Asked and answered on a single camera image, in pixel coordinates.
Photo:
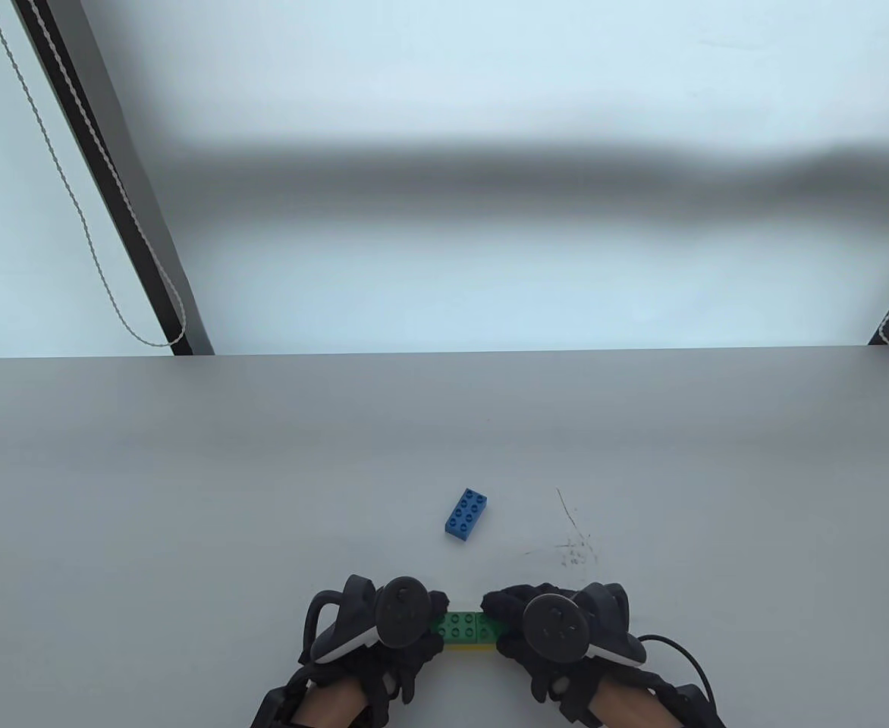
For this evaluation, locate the person's right hand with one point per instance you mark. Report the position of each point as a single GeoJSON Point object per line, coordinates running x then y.
{"type": "Point", "coordinates": [514, 654]}

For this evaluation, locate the person's left hand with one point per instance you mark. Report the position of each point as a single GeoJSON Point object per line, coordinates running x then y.
{"type": "Point", "coordinates": [405, 670]}

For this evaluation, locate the person's right fingers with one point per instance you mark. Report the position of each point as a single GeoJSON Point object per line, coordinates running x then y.
{"type": "Point", "coordinates": [499, 600]}

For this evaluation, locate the person's left fingers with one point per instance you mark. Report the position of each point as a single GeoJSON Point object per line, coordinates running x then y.
{"type": "Point", "coordinates": [441, 600]}

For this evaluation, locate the green toy building brick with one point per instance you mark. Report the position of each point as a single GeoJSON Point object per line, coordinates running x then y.
{"type": "Point", "coordinates": [463, 626]}

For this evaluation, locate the yellow toy building brick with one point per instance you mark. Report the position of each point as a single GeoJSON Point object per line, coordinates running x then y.
{"type": "Point", "coordinates": [469, 645]}

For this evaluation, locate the person's right forearm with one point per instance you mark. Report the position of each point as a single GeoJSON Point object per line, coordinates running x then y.
{"type": "Point", "coordinates": [626, 705]}

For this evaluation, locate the person's left forearm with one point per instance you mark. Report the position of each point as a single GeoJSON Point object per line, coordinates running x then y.
{"type": "Point", "coordinates": [334, 701]}

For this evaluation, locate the black glove-mounted controller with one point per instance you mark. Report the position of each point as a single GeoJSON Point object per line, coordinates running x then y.
{"type": "Point", "coordinates": [403, 614]}
{"type": "Point", "coordinates": [556, 626]}

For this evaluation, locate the blue toy building brick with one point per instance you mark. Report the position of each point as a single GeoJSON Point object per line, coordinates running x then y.
{"type": "Point", "coordinates": [466, 516]}

